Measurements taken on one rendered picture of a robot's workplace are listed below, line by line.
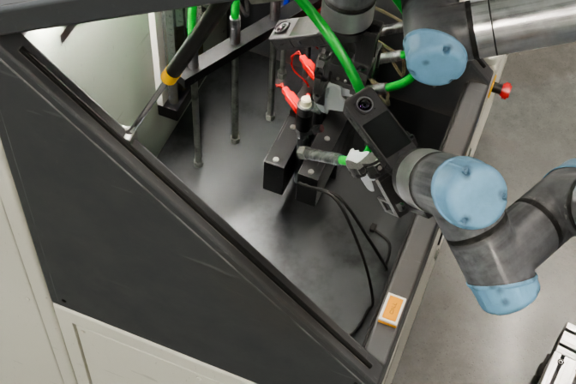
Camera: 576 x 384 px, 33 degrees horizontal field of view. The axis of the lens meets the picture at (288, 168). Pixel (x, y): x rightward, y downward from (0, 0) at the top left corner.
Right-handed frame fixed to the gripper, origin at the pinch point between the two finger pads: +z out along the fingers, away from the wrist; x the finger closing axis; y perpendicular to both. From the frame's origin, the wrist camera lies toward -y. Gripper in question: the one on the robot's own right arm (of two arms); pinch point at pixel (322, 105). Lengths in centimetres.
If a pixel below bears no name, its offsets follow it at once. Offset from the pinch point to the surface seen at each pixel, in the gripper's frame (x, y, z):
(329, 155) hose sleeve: -12.2, 5.3, -4.0
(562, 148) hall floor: 106, 47, 111
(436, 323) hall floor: 33, 29, 111
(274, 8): 15.2, -14.7, -2.1
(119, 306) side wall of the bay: -34.9, -20.5, 22.8
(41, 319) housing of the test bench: -35, -39, 41
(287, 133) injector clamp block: 2.4, -6.5, 13.2
